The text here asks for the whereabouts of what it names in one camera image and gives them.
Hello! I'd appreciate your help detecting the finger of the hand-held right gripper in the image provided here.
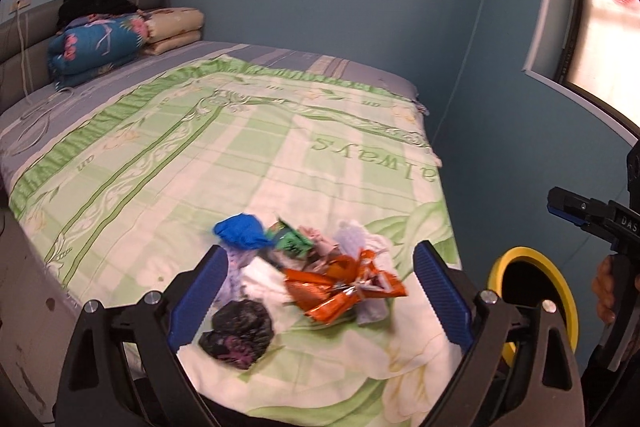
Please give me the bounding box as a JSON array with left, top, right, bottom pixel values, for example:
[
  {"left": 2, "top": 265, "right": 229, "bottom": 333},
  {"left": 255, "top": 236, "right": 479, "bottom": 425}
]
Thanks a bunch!
[
  {"left": 547, "top": 187, "right": 609, "bottom": 221},
  {"left": 547, "top": 206, "right": 614, "bottom": 242}
]

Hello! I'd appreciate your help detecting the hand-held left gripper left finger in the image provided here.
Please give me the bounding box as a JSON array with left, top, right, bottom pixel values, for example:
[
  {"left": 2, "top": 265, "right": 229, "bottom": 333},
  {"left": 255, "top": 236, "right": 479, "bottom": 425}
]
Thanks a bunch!
[{"left": 55, "top": 246, "right": 231, "bottom": 427}]

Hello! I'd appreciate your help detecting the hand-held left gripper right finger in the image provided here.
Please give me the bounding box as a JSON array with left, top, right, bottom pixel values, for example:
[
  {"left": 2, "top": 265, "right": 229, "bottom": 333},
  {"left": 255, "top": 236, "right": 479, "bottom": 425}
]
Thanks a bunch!
[{"left": 414, "top": 241, "right": 586, "bottom": 427}]

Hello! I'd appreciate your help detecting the black plastic bag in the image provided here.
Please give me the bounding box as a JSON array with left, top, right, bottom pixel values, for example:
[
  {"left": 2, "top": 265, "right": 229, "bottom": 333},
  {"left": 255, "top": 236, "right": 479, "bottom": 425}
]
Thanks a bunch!
[{"left": 198, "top": 299, "right": 275, "bottom": 368}]

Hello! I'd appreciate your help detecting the trash bin with yellow rim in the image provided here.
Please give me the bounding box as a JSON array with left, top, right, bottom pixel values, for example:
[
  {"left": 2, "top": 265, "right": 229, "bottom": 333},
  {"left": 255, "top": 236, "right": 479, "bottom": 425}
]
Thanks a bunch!
[{"left": 487, "top": 247, "right": 581, "bottom": 369}]

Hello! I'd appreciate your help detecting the blue glove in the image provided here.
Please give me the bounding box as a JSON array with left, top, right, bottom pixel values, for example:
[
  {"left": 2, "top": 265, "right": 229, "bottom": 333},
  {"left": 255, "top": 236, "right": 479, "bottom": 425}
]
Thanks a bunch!
[{"left": 213, "top": 213, "right": 275, "bottom": 253}]

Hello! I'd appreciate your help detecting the green foil snack wrapper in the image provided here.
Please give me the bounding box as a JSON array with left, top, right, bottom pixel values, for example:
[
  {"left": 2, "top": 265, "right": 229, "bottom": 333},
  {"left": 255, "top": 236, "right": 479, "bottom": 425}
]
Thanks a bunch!
[{"left": 266, "top": 218, "right": 316, "bottom": 258}]

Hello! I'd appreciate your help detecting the orange snack wrapper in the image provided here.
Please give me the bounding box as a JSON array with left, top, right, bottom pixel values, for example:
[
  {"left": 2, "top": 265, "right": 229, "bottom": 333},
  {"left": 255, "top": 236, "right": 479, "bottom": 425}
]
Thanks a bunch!
[{"left": 283, "top": 251, "right": 409, "bottom": 324}]

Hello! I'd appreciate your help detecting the pink wrapper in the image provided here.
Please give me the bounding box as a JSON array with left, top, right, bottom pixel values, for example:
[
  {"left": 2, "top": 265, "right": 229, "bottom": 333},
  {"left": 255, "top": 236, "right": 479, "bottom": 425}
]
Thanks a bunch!
[{"left": 299, "top": 227, "right": 342, "bottom": 260}]

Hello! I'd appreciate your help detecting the person's right hand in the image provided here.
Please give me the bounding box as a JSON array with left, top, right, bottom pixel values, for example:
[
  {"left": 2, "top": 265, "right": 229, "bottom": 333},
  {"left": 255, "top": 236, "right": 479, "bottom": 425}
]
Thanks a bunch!
[{"left": 592, "top": 254, "right": 617, "bottom": 325}]

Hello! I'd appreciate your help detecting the green printed blanket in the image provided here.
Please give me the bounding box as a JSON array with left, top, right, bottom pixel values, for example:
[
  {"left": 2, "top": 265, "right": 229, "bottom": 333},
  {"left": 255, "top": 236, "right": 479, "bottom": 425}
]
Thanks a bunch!
[{"left": 0, "top": 57, "right": 463, "bottom": 423}]

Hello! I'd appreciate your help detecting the green floral bed sheet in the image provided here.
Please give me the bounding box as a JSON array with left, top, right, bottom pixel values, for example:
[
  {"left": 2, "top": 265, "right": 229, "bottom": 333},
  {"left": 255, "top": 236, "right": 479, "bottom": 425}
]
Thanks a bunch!
[{"left": 0, "top": 39, "right": 463, "bottom": 427}]

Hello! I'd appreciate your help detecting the beige floral folded quilt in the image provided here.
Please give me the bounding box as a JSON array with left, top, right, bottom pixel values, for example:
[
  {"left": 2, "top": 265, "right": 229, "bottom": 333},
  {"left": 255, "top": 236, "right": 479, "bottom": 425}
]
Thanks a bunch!
[{"left": 137, "top": 7, "right": 206, "bottom": 56}]

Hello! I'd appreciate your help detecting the blue floral folded quilt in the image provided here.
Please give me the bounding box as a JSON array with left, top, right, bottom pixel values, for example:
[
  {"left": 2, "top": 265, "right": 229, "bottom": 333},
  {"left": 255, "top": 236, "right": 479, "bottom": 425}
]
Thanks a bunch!
[{"left": 47, "top": 13, "right": 152, "bottom": 88}]

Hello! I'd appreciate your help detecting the grey padded headboard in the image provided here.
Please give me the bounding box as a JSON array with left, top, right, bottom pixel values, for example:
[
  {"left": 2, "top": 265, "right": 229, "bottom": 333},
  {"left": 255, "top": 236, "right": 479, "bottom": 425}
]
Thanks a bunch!
[{"left": 0, "top": 0, "right": 169, "bottom": 112}]

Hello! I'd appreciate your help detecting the window with grey frame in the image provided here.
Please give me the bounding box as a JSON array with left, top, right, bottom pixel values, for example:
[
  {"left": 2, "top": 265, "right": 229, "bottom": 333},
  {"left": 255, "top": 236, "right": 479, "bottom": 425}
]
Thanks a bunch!
[{"left": 522, "top": 0, "right": 640, "bottom": 134}]

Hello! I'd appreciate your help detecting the white cable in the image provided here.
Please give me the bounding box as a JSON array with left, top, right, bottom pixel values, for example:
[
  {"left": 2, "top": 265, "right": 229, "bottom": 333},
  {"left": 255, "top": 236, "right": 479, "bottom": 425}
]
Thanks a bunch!
[{"left": 14, "top": 2, "right": 76, "bottom": 110}]

